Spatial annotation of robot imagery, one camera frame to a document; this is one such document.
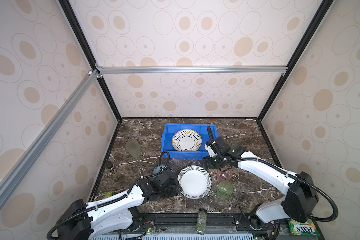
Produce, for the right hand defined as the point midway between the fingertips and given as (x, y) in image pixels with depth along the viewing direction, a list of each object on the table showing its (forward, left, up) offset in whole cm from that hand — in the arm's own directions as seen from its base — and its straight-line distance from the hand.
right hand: (205, 164), depth 82 cm
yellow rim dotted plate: (+23, +9, -8) cm, 26 cm away
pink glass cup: (-2, -13, -10) cm, 16 cm away
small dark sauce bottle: (+1, +53, -1) cm, 53 cm away
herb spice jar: (-26, +3, -7) cm, 27 cm away
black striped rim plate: (-5, +5, -12) cm, 14 cm away
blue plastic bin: (+31, +22, -6) cm, 38 cm away
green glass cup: (-10, -11, -12) cm, 19 cm away
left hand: (-13, +12, -4) cm, 18 cm away
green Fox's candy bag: (-29, -46, -10) cm, 56 cm away
